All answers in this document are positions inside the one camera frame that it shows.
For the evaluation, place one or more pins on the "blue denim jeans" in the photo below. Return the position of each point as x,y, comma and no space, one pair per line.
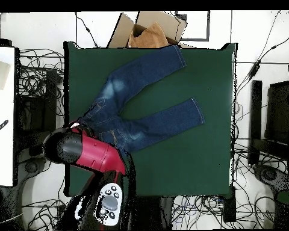
159,125

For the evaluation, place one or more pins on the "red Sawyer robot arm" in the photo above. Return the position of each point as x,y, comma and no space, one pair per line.
98,151

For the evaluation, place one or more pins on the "black threaded rod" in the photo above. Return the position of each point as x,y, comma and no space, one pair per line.
0,128

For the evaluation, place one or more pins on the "white table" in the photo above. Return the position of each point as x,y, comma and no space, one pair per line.
2,156

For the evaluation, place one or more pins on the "brown cardboard box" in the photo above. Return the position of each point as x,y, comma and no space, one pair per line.
120,33

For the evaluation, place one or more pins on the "dark green table cloth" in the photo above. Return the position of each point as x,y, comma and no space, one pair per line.
195,168

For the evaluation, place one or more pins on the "black power strip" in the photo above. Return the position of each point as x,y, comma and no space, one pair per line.
229,207

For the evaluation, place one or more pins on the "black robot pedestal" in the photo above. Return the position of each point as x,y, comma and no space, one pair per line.
156,211

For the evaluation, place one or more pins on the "black rectangular frame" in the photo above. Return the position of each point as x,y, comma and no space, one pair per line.
208,26

